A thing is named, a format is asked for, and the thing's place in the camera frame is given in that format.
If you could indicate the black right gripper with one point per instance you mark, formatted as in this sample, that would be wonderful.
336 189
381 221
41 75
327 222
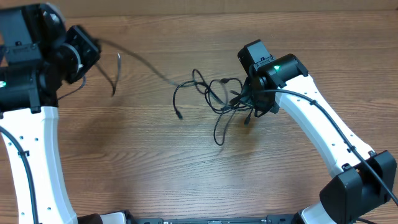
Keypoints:
245 97

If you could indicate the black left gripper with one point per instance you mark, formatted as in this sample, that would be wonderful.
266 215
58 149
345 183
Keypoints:
90 51

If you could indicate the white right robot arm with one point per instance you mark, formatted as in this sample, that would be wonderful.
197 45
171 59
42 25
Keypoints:
361 179

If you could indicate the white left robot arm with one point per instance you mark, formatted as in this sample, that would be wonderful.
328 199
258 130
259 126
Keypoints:
38 54

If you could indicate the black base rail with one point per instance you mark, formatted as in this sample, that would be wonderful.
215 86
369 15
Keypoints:
125 217

